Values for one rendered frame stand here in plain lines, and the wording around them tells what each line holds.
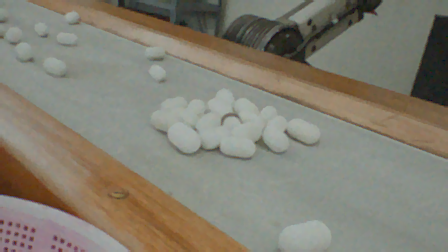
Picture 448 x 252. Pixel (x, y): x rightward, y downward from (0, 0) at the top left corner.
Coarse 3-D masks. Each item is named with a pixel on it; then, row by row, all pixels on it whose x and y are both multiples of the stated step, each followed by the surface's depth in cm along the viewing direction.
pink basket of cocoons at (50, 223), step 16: (0, 208) 24; (16, 208) 24; (32, 208) 24; (48, 208) 24; (0, 224) 24; (16, 224) 24; (32, 224) 24; (48, 224) 24; (64, 224) 23; (80, 224) 23; (16, 240) 24; (32, 240) 24; (48, 240) 24; (80, 240) 23; (96, 240) 22; (112, 240) 22
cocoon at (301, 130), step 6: (294, 120) 45; (300, 120) 45; (288, 126) 45; (294, 126) 45; (300, 126) 44; (306, 126) 44; (312, 126) 44; (288, 132) 45; (294, 132) 45; (300, 132) 44; (306, 132) 44; (312, 132) 44; (318, 132) 44; (300, 138) 44; (306, 138) 44; (312, 138) 44; (318, 138) 44; (306, 144) 44; (312, 144) 44
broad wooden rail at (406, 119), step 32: (32, 0) 103; (64, 0) 97; (96, 0) 103; (128, 32) 81; (160, 32) 77; (192, 32) 81; (224, 64) 66; (256, 64) 64; (288, 64) 66; (288, 96) 58; (320, 96) 56; (352, 96) 54; (384, 96) 56; (384, 128) 50; (416, 128) 49
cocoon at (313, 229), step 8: (296, 224) 27; (304, 224) 27; (312, 224) 28; (320, 224) 28; (288, 232) 27; (296, 232) 27; (304, 232) 27; (312, 232) 27; (320, 232) 27; (328, 232) 27; (280, 240) 27; (288, 240) 26; (296, 240) 26; (304, 240) 26; (312, 240) 27; (320, 240) 27; (328, 240) 27; (280, 248) 27; (288, 248) 26; (296, 248) 26; (304, 248) 26; (312, 248) 27; (320, 248) 27
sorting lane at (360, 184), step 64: (0, 0) 101; (0, 64) 56; (128, 64) 64; (192, 64) 69; (128, 128) 43; (320, 128) 50; (192, 192) 33; (256, 192) 34; (320, 192) 36; (384, 192) 37
